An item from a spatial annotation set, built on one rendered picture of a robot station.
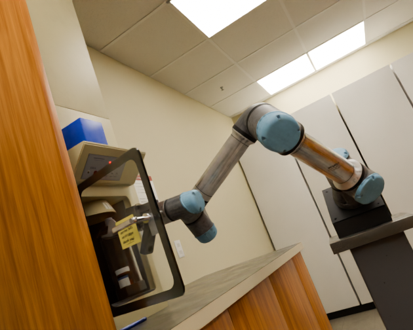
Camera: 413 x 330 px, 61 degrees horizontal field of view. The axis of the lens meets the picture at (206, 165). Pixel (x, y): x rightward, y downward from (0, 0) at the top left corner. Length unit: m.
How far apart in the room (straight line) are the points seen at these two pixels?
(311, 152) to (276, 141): 0.15
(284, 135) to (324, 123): 2.96
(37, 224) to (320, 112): 3.35
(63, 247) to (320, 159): 0.81
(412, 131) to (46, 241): 3.48
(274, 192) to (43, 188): 3.19
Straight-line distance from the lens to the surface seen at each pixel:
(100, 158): 1.20
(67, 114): 1.34
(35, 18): 1.55
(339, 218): 1.50
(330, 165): 1.19
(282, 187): 4.01
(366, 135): 3.94
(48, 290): 1.13
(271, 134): 1.02
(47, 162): 1.11
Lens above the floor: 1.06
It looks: 14 degrees up
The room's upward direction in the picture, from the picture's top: 21 degrees counter-clockwise
